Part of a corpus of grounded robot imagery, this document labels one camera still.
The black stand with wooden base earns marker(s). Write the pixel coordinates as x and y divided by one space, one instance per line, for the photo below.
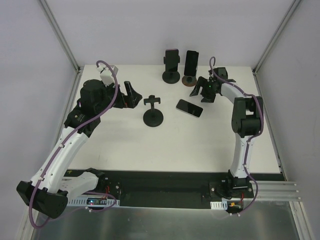
189 78

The tall black clamp stand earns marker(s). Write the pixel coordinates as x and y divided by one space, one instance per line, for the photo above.
153 117

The left white cable duct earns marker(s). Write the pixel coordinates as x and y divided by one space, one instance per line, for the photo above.
95 202

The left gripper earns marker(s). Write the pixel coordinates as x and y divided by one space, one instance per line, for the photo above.
125 97

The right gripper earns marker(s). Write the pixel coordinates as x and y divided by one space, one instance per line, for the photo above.
205 89

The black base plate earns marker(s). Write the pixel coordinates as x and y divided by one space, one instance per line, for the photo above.
159 189

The white cable duct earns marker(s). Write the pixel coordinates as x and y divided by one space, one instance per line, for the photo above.
225 205
95 202

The black phone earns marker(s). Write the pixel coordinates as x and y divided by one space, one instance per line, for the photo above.
191 63

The white-edged phone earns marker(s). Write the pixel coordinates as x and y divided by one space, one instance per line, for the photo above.
189 108

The right white cable duct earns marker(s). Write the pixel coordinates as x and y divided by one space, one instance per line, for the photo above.
225 205

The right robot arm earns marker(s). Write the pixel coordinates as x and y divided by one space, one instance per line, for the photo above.
247 122

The purple phone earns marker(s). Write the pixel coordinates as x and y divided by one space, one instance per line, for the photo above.
171 60

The black round-base clamp stand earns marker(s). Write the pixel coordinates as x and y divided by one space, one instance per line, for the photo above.
171 77

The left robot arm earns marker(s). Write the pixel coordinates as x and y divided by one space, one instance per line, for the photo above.
46 192

